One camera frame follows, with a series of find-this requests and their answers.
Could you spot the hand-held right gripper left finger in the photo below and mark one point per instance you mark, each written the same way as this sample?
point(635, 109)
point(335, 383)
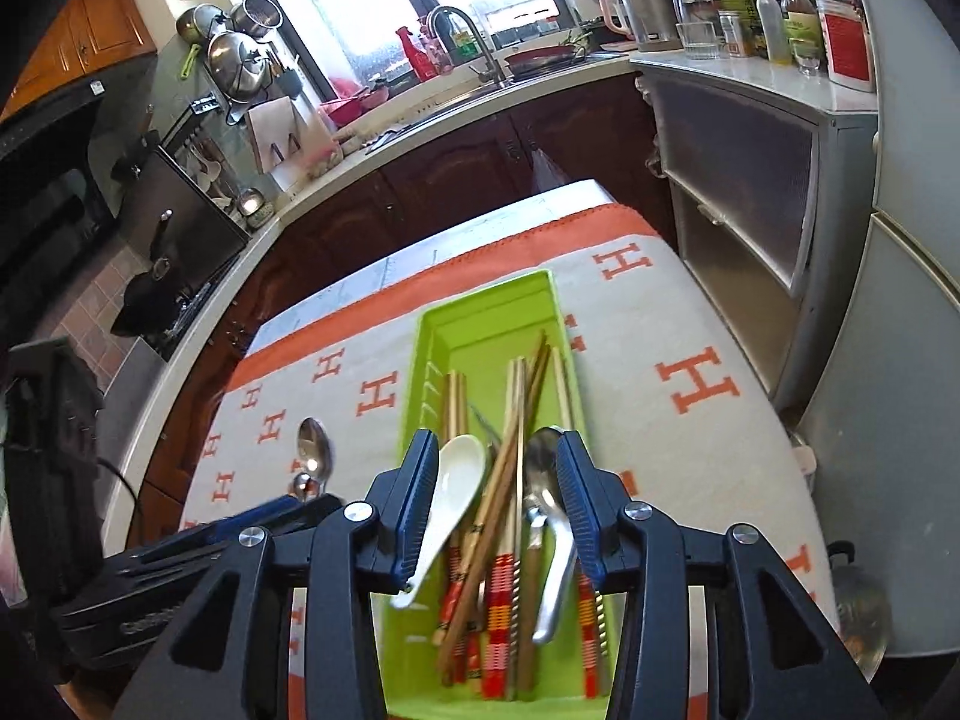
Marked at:
point(416, 517)

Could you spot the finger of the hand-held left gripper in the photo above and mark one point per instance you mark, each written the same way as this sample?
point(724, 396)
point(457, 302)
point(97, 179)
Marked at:
point(307, 511)
point(225, 526)

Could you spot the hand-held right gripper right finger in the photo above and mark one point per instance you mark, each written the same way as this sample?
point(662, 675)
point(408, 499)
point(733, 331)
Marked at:
point(585, 517)

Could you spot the small steel spoon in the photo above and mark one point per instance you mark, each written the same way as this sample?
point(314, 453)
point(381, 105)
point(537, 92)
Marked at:
point(304, 486)

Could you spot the large steel spoon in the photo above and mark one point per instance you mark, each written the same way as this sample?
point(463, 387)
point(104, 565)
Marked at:
point(315, 446)

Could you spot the white ceramic spoon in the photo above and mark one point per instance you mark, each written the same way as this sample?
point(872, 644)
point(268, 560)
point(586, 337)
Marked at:
point(457, 465)

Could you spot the wide steel soup spoon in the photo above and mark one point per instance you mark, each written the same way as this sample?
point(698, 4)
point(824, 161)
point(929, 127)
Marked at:
point(556, 585)

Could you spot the light chopstick short red end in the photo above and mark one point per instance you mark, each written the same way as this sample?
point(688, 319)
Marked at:
point(451, 405)

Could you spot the light chopstick long red end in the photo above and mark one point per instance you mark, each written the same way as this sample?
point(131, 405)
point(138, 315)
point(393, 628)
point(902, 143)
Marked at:
point(562, 390)

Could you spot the bamboo chopstick dark pattern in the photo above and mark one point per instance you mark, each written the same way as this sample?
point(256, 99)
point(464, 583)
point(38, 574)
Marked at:
point(510, 405)
point(520, 405)

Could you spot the brown wooden chopstick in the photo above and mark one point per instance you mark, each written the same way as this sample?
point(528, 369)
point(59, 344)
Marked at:
point(535, 390)
point(529, 371)

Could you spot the green plastic tray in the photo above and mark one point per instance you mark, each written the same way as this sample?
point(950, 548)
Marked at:
point(487, 322)

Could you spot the stainless steel sheet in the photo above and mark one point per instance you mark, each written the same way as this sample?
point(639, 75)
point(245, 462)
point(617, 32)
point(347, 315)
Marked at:
point(135, 405)

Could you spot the black countertop cooker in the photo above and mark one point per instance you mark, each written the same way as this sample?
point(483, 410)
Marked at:
point(52, 427)

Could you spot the gas stove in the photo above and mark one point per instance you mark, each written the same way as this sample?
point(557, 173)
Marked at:
point(202, 315)

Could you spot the orange grey printed blanket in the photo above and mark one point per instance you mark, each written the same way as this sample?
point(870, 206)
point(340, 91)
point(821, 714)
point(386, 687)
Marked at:
point(675, 315)

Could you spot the black wok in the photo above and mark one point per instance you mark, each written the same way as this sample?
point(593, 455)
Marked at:
point(150, 300)

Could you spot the light printed table cover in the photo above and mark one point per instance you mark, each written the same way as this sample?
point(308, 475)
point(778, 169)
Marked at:
point(465, 229)

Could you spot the small lidded pot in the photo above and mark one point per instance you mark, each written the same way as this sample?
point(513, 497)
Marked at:
point(253, 208)

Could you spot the reflective stove splash panel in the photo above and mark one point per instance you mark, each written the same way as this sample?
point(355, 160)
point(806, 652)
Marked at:
point(187, 217)

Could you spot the dark wooden kitchen cabinets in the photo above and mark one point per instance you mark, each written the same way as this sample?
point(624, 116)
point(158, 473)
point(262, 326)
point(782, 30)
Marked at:
point(450, 180)

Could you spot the grey cabinet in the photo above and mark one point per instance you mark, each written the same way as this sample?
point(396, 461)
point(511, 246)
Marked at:
point(735, 180)

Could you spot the black range hood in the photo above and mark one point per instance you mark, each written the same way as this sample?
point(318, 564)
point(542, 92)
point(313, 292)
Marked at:
point(45, 202)

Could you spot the grey refrigerator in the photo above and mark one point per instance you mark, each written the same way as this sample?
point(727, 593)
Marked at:
point(900, 315)

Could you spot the white cutting board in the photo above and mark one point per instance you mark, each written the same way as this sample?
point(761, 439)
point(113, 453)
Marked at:
point(289, 135)

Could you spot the large pink bowl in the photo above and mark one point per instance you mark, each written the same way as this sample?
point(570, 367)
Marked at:
point(345, 109)

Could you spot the kitchen sink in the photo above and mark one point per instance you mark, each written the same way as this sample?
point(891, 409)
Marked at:
point(465, 101)

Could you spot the small pink bowl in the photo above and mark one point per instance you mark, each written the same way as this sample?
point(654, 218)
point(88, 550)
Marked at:
point(379, 90)

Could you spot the dark utensil holder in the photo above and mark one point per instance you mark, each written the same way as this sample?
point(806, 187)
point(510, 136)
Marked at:
point(289, 82)

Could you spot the white kitchen countertop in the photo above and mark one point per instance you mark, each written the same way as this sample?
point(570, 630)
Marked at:
point(577, 81)

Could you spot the red pan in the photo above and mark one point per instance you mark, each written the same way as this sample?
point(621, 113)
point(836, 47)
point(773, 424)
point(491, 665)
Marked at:
point(544, 56)

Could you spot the red spray bottle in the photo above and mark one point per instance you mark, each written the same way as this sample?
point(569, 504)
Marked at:
point(412, 52)

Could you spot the pink bottle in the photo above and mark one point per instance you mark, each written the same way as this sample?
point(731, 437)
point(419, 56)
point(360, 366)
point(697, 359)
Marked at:
point(436, 52)

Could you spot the steel faucet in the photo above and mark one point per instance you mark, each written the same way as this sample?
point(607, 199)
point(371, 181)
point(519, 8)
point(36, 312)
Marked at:
point(487, 52)

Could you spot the green bottle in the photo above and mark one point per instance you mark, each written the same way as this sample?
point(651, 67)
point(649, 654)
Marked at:
point(463, 41)

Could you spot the glass cup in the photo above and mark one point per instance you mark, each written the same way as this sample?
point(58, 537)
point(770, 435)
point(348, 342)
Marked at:
point(697, 41)

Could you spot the hanging steel pot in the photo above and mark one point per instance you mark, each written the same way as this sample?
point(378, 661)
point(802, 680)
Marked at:
point(255, 19)
point(199, 24)

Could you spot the pink white kettle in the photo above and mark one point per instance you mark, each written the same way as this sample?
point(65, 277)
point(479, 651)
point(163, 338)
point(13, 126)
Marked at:
point(611, 15)

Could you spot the window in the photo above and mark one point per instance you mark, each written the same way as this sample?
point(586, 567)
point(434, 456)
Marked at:
point(352, 7)

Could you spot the steel kettle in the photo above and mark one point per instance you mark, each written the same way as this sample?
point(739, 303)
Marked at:
point(645, 4)

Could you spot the orange wooden upper cabinet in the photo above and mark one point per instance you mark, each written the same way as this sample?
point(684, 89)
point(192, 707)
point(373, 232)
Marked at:
point(97, 22)

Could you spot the white plastic bottle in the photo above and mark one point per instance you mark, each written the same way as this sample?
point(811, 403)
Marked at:
point(771, 26)

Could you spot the glass jar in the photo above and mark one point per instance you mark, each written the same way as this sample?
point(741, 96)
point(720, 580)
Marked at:
point(694, 0)

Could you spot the red package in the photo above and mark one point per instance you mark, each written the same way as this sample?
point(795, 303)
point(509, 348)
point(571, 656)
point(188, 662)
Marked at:
point(846, 45)

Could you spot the clear oil bottle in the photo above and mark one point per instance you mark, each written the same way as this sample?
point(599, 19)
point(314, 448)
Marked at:
point(802, 22)

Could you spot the wall utensil rack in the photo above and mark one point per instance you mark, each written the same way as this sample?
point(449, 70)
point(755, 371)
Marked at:
point(202, 165)

